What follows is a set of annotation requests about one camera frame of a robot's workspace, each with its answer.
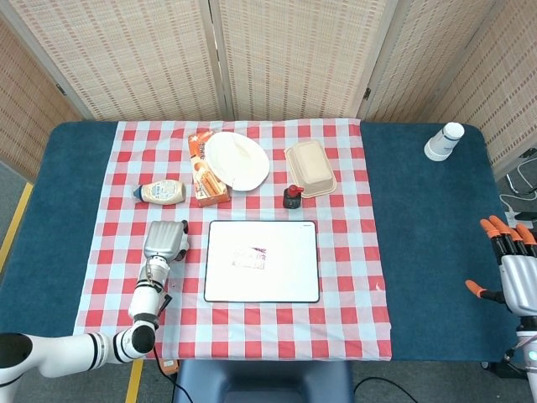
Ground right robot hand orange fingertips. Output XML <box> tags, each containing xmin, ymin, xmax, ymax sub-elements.
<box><xmin>464</xmin><ymin>216</ymin><xmax>537</xmax><ymax>316</ymax></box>

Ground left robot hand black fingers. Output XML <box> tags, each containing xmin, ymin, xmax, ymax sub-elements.
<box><xmin>143</xmin><ymin>219</ymin><xmax>190</xmax><ymax>262</ymax></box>

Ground pink patterned packet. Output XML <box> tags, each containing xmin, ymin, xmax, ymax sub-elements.
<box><xmin>231</xmin><ymin>246</ymin><xmax>268</xmax><ymax>270</ymax></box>

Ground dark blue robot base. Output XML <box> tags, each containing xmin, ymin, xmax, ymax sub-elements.
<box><xmin>173</xmin><ymin>359</ymin><xmax>354</xmax><ymax>403</ymax></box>

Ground red white checkered tablecloth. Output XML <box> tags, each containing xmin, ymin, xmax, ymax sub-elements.
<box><xmin>69</xmin><ymin>117</ymin><xmax>394</xmax><ymax>362</ymax></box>

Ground mayonnaise squeeze bottle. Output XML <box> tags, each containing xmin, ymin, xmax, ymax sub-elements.
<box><xmin>132</xmin><ymin>179</ymin><xmax>187</xmax><ymax>207</ymax></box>

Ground white power strip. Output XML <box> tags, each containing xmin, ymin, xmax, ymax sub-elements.
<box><xmin>505</xmin><ymin>212</ymin><xmax>536</xmax><ymax>226</ymax></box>

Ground orange snack box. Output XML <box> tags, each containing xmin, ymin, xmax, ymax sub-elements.
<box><xmin>186</xmin><ymin>128</ymin><xmax>232</xmax><ymax>209</ymax></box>

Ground white paper plate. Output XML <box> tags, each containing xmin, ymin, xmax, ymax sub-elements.
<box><xmin>203</xmin><ymin>130</ymin><xmax>270</xmax><ymax>192</ymax></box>

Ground dark blue table cover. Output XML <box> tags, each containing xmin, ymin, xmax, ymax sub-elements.
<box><xmin>0</xmin><ymin>120</ymin><xmax>521</xmax><ymax>363</ymax></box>

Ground white cutting board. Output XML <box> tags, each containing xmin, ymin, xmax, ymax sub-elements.
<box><xmin>203</xmin><ymin>219</ymin><xmax>321</xmax><ymax>304</ymax></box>

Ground black ink bottle red cap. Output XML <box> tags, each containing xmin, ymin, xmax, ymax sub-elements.
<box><xmin>282</xmin><ymin>184</ymin><xmax>305</xmax><ymax>211</ymax></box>

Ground beige takeaway food container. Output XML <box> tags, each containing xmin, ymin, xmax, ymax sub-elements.
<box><xmin>284</xmin><ymin>140</ymin><xmax>338</xmax><ymax>199</ymax></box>

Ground woven bamboo folding screen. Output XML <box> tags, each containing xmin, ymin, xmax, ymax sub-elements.
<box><xmin>0</xmin><ymin>0</ymin><xmax>537</xmax><ymax>181</ymax></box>

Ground black floor cable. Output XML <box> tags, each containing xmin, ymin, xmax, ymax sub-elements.
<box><xmin>354</xmin><ymin>376</ymin><xmax>416</xmax><ymax>403</ymax></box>

